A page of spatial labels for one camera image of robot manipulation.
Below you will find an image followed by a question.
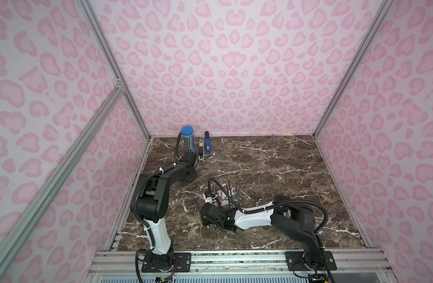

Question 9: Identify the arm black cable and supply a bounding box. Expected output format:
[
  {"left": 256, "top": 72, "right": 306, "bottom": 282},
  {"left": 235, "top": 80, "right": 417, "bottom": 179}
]
[
  {"left": 207, "top": 177, "right": 336, "bottom": 283},
  {"left": 131, "top": 131, "right": 183, "bottom": 283}
]

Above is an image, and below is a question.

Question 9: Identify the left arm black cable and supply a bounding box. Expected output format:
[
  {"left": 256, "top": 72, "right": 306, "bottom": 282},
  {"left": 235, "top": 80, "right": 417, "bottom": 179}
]
[{"left": 131, "top": 131, "right": 183, "bottom": 283}]

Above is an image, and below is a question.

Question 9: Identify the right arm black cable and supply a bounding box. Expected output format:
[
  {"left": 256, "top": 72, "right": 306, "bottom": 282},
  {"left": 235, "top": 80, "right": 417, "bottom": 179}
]
[{"left": 207, "top": 177, "right": 336, "bottom": 283}]

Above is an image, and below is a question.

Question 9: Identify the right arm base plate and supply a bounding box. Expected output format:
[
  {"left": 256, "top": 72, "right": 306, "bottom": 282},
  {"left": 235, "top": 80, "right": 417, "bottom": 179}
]
[{"left": 285, "top": 251, "right": 337, "bottom": 272}]

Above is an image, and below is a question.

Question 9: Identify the blue-capped metal cylinder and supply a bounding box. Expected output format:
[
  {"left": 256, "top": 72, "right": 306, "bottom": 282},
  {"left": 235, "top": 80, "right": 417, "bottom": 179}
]
[{"left": 181, "top": 126, "right": 198, "bottom": 155}]

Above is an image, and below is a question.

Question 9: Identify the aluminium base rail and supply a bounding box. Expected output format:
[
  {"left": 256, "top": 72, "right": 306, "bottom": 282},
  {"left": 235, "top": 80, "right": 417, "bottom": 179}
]
[{"left": 85, "top": 248, "right": 397, "bottom": 283}]

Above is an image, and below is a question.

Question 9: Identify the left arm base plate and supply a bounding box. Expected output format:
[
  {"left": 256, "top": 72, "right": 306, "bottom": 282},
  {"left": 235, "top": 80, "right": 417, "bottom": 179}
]
[{"left": 142, "top": 252, "right": 191, "bottom": 273}]

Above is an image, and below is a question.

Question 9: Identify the grey clip tool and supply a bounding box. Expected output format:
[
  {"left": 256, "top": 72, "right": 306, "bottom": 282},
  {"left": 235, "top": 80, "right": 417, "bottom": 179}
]
[{"left": 198, "top": 139, "right": 205, "bottom": 161}]

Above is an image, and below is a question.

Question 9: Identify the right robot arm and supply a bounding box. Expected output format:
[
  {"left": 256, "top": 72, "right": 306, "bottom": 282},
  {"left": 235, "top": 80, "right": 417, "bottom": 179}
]
[{"left": 200, "top": 195, "right": 329, "bottom": 268}]

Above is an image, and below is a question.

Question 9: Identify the dark pencil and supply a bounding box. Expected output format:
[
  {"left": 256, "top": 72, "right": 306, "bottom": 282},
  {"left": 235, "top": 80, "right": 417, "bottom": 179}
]
[{"left": 191, "top": 194, "right": 202, "bottom": 216}]

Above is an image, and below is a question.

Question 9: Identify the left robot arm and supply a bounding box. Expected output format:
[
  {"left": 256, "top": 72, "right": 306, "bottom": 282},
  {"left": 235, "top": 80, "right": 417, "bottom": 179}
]
[{"left": 130, "top": 152, "right": 199, "bottom": 270}]

